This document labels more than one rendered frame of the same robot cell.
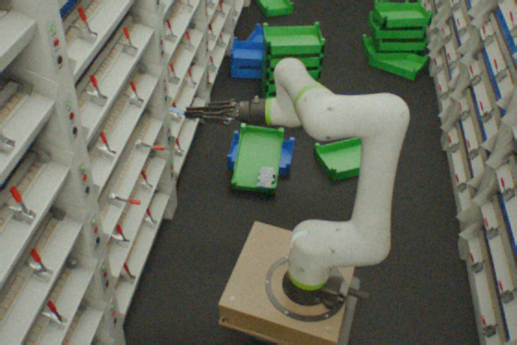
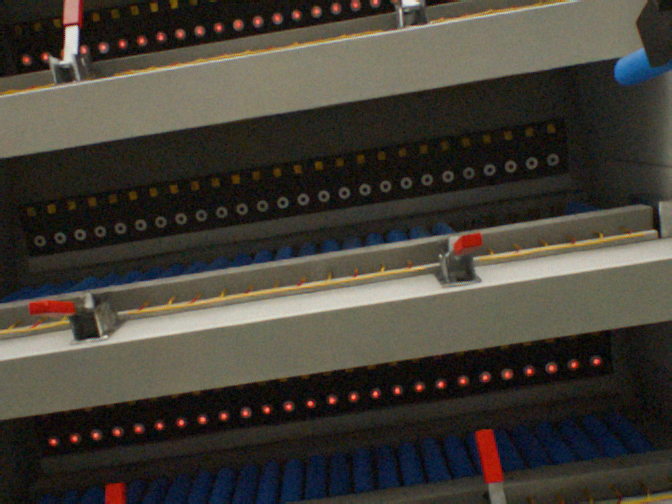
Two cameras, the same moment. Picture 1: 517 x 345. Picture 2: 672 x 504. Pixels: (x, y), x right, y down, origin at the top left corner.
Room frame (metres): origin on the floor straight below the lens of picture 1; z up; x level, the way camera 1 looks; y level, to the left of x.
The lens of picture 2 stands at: (1.39, -0.06, 0.51)
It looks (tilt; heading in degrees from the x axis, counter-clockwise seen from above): 9 degrees up; 84
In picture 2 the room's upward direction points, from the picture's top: 9 degrees counter-clockwise
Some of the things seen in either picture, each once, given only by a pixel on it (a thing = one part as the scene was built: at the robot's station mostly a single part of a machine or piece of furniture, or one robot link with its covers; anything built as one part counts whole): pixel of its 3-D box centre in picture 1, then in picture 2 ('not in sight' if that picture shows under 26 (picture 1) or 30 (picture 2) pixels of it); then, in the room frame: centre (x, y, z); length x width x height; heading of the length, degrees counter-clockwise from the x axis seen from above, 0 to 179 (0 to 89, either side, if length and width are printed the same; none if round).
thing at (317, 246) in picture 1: (316, 253); not in sight; (1.10, -0.21, 0.53); 0.16 x 0.13 x 0.19; 98
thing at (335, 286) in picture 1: (324, 285); not in sight; (1.08, -0.25, 0.40); 0.26 x 0.15 x 0.06; 69
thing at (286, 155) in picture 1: (260, 152); not in sight; (2.12, -0.07, 0.04); 0.30 x 0.20 x 0.08; 82
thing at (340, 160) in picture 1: (350, 155); not in sight; (2.11, -0.51, 0.04); 0.30 x 0.20 x 0.08; 111
